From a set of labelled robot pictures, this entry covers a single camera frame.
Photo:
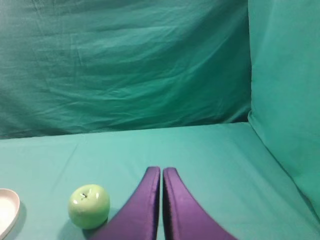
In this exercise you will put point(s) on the right gripper purple right finger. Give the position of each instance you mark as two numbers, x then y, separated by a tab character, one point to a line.
183	217

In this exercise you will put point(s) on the right gripper purple left finger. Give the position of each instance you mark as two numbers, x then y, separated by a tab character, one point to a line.
138	219

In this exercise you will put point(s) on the blue plastic plate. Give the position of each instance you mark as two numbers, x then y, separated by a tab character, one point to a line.
9	210

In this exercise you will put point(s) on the green apple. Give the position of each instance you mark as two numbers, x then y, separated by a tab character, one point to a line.
89	206

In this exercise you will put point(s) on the green table cloth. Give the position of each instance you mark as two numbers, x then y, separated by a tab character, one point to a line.
226	168

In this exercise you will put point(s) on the green backdrop cloth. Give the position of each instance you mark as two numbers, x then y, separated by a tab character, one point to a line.
83	66

